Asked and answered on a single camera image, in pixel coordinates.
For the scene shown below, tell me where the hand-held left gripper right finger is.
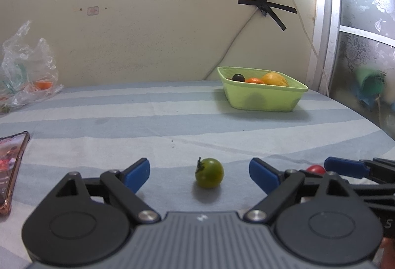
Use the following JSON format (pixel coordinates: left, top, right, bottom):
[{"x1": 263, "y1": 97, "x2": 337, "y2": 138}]
[{"x1": 244, "y1": 158, "x2": 349, "y2": 223}]

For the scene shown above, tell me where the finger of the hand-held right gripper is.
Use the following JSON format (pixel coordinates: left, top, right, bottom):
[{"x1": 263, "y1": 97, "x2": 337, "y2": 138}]
[
  {"x1": 347, "y1": 184, "x2": 395, "y2": 206},
  {"x1": 324, "y1": 157, "x2": 395, "y2": 185}
]

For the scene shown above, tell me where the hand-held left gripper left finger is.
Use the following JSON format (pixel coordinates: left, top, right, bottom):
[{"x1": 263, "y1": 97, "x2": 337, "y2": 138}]
[{"x1": 56, "y1": 158, "x2": 161, "y2": 223}]

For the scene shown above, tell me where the red cherry tomato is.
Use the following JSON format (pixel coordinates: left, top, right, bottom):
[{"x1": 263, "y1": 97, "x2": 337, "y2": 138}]
[{"x1": 305, "y1": 165, "x2": 327, "y2": 175}]

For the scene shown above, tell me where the green cherry tomato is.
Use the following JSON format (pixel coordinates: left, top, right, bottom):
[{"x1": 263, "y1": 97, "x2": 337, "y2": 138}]
[{"x1": 195, "y1": 157, "x2": 224, "y2": 189}]

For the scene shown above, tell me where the light green plastic bowl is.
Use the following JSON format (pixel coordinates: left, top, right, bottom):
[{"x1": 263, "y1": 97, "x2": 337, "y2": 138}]
[{"x1": 217, "y1": 66, "x2": 309, "y2": 113}]

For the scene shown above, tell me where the person's right hand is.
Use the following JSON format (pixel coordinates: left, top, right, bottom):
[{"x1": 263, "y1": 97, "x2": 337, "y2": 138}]
[{"x1": 379, "y1": 238, "x2": 395, "y2": 269}]

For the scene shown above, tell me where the striped blue cloth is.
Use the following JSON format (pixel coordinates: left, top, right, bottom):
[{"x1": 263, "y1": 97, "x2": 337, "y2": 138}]
[{"x1": 0, "y1": 80, "x2": 395, "y2": 269}]

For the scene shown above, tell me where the green object behind glass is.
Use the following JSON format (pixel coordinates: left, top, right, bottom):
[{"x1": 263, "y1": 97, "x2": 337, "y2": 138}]
[{"x1": 352, "y1": 68, "x2": 386, "y2": 104}]

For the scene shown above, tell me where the yellow round fruit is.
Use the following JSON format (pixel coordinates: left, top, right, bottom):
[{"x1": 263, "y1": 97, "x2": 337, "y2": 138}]
[{"x1": 262, "y1": 72, "x2": 289, "y2": 87}]

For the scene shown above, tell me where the smartphone in clear case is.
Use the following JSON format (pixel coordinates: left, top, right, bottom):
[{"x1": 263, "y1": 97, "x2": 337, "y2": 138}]
[{"x1": 0, "y1": 131, "x2": 30, "y2": 215}]

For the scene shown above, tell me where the patterned frosted glass door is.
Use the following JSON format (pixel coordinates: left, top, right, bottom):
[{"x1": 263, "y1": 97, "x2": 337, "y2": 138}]
[{"x1": 309, "y1": 0, "x2": 395, "y2": 140}]

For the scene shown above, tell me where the clear plastic bag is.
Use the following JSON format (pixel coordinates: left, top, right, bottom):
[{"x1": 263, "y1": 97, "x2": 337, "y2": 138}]
[{"x1": 0, "y1": 20, "x2": 64, "y2": 114}]

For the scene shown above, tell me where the black tape cross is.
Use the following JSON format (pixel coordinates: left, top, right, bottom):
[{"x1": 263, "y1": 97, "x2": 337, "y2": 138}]
[{"x1": 237, "y1": 0, "x2": 297, "y2": 31}]

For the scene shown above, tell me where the grey wall cable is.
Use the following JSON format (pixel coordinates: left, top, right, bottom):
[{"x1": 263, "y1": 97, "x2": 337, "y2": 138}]
[{"x1": 206, "y1": 11, "x2": 263, "y2": 80}]

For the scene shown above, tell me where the white power cable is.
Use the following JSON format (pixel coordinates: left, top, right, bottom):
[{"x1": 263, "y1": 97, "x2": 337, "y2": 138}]
[{"x1": 279, "y1": 0, "x2": 329, "y2": 95}]

